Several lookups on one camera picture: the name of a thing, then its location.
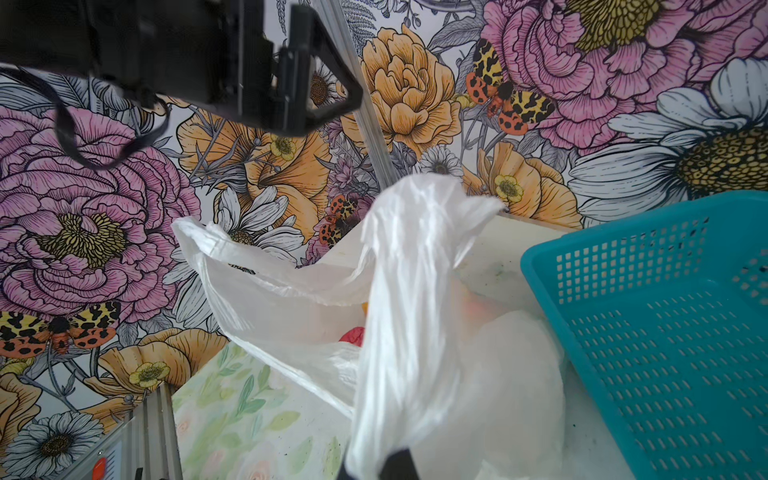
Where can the teal plastic basket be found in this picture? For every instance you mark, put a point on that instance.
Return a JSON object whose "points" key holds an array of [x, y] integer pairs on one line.
{"points": [[664, 318]]}

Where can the orange toy fruit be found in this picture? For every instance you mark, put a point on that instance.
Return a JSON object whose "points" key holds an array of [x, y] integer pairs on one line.
{"points": [[355, 336]]}

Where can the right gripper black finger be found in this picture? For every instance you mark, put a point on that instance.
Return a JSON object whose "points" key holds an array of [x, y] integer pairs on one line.
{"points": [[398, 466]]}

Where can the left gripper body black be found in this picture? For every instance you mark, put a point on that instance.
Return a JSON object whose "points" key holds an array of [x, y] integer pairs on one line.
{"points": [[208, 53]]}

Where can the translucent white plastic bag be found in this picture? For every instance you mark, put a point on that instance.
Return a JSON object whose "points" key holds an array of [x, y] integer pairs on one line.
{"points": [[467, 386]]}

